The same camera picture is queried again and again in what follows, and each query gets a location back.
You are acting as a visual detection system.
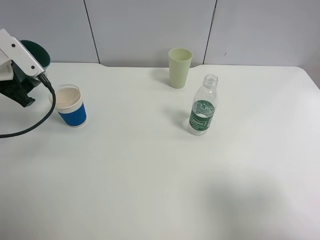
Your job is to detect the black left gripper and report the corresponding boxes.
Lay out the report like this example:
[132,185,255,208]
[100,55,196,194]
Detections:
[0,62,41,108]

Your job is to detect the teal plastic cup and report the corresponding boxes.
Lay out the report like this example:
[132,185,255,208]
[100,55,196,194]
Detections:
[20,40,51,70]

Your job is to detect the clear water bottle green label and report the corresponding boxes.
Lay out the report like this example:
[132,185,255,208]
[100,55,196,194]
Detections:
[188,74,218,136]

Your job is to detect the blue sleeved paper cup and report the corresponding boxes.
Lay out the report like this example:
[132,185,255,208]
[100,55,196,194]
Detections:
[54,84,87,128]

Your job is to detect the pale green plastic cup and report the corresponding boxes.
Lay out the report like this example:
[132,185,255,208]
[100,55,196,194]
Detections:
[168,48,193,89]

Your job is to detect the black braided left cable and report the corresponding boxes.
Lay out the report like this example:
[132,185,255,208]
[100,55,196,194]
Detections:
[0,74,57,139]

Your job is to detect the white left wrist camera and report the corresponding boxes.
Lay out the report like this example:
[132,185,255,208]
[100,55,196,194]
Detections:
[0,28,46,81]

